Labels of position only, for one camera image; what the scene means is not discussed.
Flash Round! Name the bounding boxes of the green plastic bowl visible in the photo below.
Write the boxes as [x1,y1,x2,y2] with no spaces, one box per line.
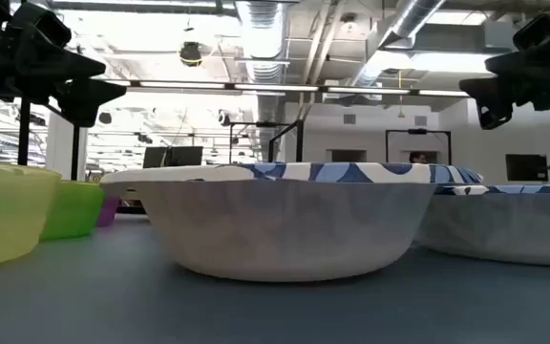
[39,180,106,243]

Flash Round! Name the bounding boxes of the purple plastic bowl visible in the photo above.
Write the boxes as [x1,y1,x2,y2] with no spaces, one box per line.
[95,193,121,228]

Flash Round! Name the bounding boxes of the blue patterned paper bowl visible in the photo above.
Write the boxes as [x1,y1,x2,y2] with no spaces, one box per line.
[99,161,485,284]
[415,183,550,268]

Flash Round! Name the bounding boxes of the yellow plastic bowl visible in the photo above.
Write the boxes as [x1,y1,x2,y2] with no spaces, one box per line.
[0,160,62,270]

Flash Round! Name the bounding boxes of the black ceiling dome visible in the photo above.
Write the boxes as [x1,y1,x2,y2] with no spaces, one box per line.
[179,41,204,68]

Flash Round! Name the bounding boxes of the black desk monitor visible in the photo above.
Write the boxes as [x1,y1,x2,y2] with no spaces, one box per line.
[141,145,205,169]

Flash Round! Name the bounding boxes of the long light bar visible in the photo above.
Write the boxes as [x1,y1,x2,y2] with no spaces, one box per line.
[102,79,472,98]

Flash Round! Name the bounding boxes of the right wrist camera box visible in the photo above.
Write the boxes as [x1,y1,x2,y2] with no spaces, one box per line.
[512,11,550,52]

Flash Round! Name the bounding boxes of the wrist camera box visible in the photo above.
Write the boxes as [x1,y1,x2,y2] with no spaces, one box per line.
[512,11,550,52]
[10,2,74,49]

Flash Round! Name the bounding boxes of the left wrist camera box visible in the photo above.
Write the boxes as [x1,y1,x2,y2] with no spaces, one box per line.
[10,2,74,49]

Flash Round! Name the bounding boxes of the black wall monitor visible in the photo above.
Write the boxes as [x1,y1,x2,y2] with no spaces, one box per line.
[504,153,550,183]

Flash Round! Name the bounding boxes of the black rig frame with camera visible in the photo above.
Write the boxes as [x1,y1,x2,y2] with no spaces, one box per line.
[385,127,453,166]

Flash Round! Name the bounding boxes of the thin black rig frame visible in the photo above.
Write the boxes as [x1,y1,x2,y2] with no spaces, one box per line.
[228,120,291,164]

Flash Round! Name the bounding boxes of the ribbed silver air duct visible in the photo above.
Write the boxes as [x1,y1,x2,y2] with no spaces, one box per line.
[234,0,289,161]

